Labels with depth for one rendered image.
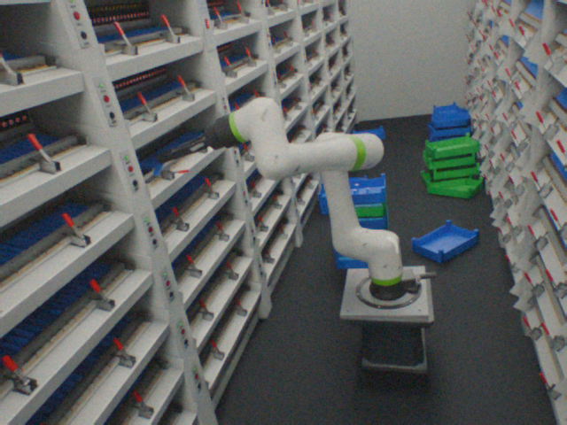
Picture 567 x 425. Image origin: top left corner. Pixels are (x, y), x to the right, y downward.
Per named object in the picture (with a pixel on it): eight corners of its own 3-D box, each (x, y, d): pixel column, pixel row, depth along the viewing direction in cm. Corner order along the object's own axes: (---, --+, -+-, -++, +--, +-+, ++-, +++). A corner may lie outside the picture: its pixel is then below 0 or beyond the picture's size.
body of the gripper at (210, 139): (221, 118, 139) (197, 128, 142) (210, 127, 131) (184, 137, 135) (232, 141, 141) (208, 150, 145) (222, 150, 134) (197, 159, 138)
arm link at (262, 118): (283, 95, 133) (266, 88, 123) (293, 136, 133) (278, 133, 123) (242, 112, 139) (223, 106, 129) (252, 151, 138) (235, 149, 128)
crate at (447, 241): (447, 231, 277) (447, 220, 274) (478, 243, 261) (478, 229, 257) (412, 251, 264) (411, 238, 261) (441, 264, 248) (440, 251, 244)
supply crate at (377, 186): (385, 186, 253) (384, 173, 249) (385, 202, 235) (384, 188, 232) (331, 190, 260) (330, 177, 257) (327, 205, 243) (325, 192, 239)
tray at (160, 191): (226, 149, 192) (227, 127, 188) (151, 212, 141) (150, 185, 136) (182, 139, 196) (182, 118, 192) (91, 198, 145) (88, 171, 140)
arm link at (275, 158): (326, 142, 155) (351, 130, 147) (335, 174, 154) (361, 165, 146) (243, 149, 130) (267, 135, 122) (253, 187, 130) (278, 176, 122)
